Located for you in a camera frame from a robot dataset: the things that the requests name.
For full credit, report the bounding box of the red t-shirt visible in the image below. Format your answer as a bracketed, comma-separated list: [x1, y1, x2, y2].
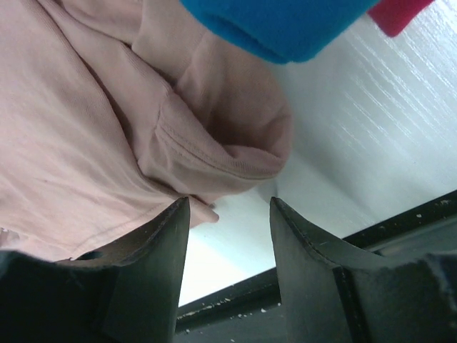
[367, 0, 433, 38]

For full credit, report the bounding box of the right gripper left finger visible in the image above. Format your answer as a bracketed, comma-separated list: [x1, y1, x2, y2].
[1, 198, 190, 342]

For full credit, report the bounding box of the blue t-shirt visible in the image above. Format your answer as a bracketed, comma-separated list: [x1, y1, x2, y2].
[181, 0, 377, 64]

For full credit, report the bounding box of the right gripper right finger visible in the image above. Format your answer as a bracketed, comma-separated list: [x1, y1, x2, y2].
[270, 198, 456, 342]

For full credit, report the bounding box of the pink t-shirt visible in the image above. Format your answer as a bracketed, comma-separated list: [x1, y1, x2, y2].
[1, 1, 292, 262]

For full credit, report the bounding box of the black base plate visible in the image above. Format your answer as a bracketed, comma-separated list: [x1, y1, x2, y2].
[174, 192, 456, 342]

